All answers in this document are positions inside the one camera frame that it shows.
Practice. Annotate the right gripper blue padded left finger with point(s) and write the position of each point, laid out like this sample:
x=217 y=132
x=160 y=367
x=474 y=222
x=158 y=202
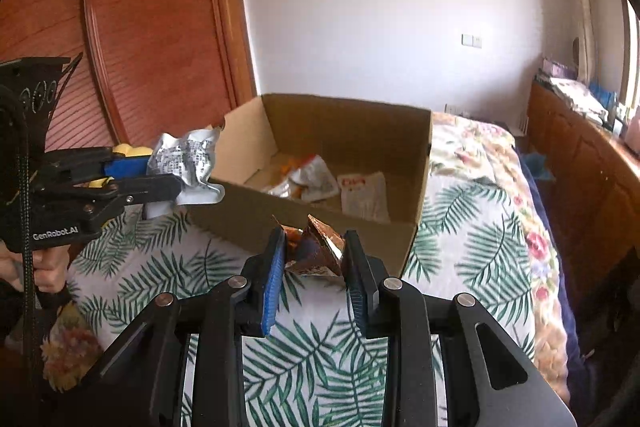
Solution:
x=264 y=272

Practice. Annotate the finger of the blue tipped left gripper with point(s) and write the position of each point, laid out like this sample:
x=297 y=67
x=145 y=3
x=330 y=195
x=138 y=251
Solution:
x=124 y=167

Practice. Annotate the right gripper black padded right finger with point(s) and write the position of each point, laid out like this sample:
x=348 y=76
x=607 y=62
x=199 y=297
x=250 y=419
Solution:
x=363 y=275

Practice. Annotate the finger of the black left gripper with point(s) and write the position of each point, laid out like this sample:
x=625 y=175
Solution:
x=144 y=189

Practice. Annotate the brown foil snack packet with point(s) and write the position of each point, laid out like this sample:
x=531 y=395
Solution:
x=316 y=249

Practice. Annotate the silver blue packet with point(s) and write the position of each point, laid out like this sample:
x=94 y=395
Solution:
x=191 y=159

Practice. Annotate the red white snack packet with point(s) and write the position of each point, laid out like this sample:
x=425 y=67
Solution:
x=364 y=196

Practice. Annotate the silver white snack bag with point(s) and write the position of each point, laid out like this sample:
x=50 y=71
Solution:
x=318 y=179

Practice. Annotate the orange silver snack pouch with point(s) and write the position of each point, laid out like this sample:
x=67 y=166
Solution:
x=281 y=183

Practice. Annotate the person's left hand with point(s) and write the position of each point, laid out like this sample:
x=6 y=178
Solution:
x=50 y=268

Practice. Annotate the yellow plush toy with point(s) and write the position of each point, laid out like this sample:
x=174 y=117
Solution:
x=122 y=149

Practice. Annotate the brown cardboard box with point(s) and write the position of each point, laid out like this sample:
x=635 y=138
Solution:
x=354 y=165

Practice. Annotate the leaf print bed cover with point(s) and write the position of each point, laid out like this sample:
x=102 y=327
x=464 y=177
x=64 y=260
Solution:
x=480 y=232

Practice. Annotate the wooden wardrobe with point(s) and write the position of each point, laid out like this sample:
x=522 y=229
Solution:
x=145 y=67

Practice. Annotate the wooden sideboard cabinet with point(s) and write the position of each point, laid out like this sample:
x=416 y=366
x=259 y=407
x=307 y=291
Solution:
x=593 y=205

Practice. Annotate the stack of papers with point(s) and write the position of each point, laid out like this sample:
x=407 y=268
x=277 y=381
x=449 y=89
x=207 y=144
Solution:
x=589 y=100

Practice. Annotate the white wall switch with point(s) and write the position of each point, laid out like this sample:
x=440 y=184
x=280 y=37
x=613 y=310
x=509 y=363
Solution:
x=472 y=41

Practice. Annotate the window with wooden frame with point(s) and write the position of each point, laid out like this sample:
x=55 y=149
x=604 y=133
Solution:
x=629 y=88

